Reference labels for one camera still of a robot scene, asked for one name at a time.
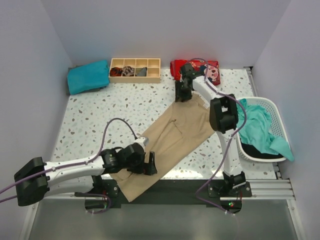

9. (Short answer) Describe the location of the wooden compartment box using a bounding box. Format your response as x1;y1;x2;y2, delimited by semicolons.
108;58;161;84

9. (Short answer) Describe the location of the orange black fabric item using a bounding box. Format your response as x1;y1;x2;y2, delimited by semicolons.
109;67;123;77

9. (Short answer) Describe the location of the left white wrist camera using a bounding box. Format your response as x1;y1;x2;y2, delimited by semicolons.
134;136;149;148

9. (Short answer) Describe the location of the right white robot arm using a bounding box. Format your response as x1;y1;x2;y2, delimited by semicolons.
175;63;247;197

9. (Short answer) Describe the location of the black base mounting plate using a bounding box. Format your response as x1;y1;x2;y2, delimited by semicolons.
75;179;253;212

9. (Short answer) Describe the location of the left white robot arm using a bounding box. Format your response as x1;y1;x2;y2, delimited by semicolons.
14;142;158;207

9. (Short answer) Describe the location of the grey fabric item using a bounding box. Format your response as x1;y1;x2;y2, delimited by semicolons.
135;67;148;77

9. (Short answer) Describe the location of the red cartoon folded cloth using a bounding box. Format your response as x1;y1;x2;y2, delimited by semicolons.
170;59;221;86

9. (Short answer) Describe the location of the beige t shirt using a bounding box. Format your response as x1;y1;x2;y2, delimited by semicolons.
111;93;214;202

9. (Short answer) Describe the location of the folded teal t shirt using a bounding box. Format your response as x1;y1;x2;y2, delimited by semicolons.
67;60;110;95

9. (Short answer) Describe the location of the white plastic laundry basket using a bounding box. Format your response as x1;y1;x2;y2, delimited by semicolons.
232;96;292;163

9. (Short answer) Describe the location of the teal shirt in basket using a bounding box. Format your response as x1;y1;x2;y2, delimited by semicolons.
236;98;295;162

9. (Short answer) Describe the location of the brown floral fabric item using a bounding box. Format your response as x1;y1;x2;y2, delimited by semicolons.
122;65;135;77

